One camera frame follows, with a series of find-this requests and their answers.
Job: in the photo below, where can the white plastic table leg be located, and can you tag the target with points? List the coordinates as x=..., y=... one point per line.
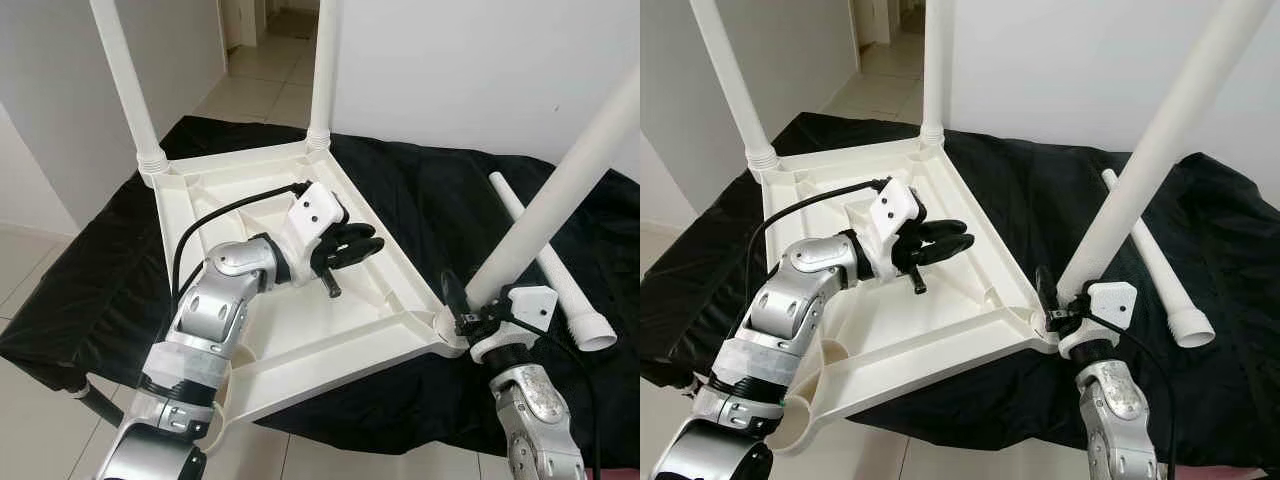
x=1185, y=320
x=937, y=70
x=1160, y=150
x=590, y=325
x=325, y=70
x=730, y=80
x=560, y=190
x=125, y=80

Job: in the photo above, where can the pink plastic stool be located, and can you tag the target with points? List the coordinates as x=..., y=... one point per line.
x=620, y=473
x=1235, y=473

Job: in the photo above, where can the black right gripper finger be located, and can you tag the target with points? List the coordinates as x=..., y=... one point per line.
x=1046, y=290
x=454, y=293

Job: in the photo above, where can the white plastic table top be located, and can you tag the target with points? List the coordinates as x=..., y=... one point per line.
x=300, y=335
x=900, y=330

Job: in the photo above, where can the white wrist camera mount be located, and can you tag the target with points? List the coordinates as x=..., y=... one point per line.
x=530, y=305
x=895, y=210
x=1110, y=303
x=310, y=215

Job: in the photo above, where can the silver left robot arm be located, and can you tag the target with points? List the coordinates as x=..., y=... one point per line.
x=210, y=310
x=790, y=310

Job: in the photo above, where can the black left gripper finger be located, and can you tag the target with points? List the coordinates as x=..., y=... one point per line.
x=360, y=250
x=355, y=231
x=950, y=248
x=945, y=229

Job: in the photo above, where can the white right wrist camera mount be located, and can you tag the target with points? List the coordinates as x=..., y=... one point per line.
x=530, y=305
x=1110, y=303

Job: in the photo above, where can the black metal table leg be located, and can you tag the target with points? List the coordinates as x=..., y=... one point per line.
x=100, y=402
x=697, y=382

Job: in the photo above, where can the black fabric table cover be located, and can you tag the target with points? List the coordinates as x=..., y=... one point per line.
x=1050, y=200
x=450, y=200

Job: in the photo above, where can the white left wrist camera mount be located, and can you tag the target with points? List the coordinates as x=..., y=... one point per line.
x=895, y=210
x=310, y=215

